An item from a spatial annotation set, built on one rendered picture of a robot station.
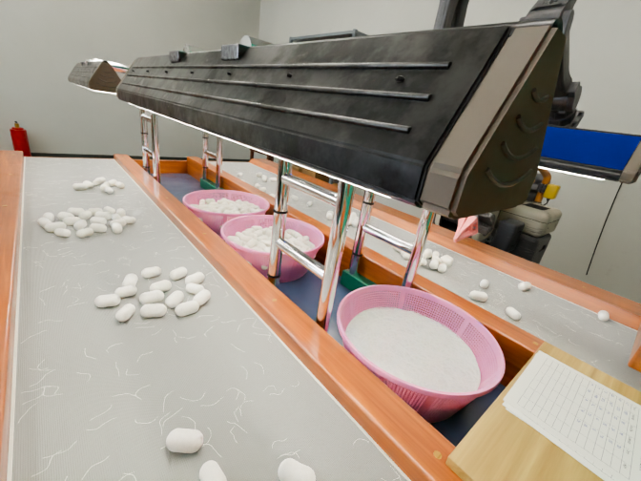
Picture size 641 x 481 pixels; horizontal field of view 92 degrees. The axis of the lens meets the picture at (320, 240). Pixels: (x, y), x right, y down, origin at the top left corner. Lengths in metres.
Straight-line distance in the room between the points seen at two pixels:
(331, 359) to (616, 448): 0.33
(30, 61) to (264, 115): 5.01
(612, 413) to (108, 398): 0.61
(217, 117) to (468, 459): 0.39
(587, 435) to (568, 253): 2.46
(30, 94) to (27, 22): 0.73
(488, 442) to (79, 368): 0.48
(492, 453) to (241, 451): 0.26
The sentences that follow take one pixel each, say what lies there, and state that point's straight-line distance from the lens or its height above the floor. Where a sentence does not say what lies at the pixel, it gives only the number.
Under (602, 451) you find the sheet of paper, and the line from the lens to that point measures 0.51.
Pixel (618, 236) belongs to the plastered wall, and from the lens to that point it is 2.86.
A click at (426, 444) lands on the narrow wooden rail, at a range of 0.41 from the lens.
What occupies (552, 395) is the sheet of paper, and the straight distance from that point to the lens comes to 0.54.
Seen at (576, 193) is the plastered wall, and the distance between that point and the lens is 2.86.
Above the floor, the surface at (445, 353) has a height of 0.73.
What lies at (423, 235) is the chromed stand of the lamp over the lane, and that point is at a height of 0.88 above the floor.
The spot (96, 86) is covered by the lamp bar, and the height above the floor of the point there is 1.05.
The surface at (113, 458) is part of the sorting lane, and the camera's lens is 0.41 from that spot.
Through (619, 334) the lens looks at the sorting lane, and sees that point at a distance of 0.92.
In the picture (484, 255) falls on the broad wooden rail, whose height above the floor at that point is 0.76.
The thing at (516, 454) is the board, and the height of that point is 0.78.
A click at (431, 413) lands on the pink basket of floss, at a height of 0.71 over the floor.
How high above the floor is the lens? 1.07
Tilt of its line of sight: 22 degrees down
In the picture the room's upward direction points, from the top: 9 degrees clockwise
